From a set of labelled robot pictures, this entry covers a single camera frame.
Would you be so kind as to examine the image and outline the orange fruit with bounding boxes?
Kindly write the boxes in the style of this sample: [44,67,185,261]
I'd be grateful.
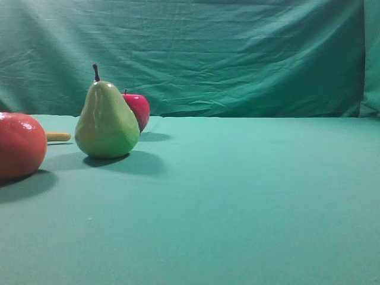
[1,112,47,181]

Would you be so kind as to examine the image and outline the green table cloth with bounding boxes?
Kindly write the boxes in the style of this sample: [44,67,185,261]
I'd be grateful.
[1,116,379,284]

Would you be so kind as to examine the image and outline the red apple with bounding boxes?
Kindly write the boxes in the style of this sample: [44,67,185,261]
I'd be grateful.
[122,89,150,132]

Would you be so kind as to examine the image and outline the yellow banana tip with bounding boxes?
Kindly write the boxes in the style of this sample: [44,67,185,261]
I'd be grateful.
[45,132,71,141]

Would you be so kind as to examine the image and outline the green backdrop cloth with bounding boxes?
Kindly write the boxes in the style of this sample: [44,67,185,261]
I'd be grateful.
[1,1,379,118]

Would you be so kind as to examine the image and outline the green pear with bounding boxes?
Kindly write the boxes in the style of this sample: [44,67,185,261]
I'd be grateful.
[75,64,140,159]

